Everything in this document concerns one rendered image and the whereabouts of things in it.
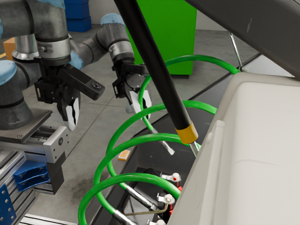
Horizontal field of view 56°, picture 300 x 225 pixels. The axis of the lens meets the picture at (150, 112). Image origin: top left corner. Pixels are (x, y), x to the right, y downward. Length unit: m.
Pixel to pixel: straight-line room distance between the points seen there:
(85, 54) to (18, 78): 0.34
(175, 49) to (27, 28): 3.45
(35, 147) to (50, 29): 0.61
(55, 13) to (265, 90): 0.54
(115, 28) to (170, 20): 3.02
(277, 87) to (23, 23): 0.54
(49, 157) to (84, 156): 1.52
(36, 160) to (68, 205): 1.09
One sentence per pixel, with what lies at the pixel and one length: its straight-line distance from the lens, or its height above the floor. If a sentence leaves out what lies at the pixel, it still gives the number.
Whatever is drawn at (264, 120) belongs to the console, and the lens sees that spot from 0.17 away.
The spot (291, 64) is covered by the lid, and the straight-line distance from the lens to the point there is 0.22.
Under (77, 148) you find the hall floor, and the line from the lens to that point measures 2.79.
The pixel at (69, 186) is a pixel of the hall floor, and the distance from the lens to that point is 2.42.
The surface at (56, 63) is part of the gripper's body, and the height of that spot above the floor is 1.40.
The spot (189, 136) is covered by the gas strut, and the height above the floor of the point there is 1.46.
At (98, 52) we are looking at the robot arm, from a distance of 0.97.
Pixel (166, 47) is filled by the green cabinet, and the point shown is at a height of 0.48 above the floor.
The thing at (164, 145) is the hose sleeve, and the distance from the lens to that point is 0.85.
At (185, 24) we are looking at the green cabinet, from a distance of 3.95.
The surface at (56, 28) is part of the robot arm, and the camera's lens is 0.68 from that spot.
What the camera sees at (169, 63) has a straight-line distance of 0.73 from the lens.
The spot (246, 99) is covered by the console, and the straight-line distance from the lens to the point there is 0.19.
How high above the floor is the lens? 1.63
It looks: 30 degrees down
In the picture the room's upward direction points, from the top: straight up
